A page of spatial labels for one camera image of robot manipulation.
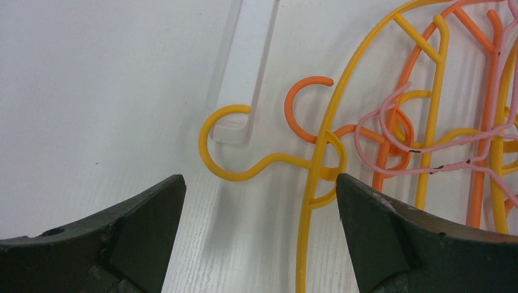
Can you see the white rack foot left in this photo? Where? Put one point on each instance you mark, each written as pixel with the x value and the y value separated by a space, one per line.
pixel 245 60

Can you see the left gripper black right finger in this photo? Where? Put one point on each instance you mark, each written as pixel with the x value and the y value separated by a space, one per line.
pixel 395 247

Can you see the yellow plastic hanger middle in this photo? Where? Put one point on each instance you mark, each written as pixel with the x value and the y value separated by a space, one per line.
pixel 494 142

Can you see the orange plastic hanger left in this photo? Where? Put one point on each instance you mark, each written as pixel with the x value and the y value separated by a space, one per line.
pixel 415 106

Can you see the yellow plastic hanger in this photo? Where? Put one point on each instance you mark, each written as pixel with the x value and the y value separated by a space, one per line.
pixel 494 142
pixel 329 155

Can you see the yellow plastic hanger leftmost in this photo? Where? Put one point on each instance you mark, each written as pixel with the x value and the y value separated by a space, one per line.
pixel 329 155

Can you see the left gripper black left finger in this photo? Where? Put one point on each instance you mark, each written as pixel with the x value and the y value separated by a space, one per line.
pixel 123 248

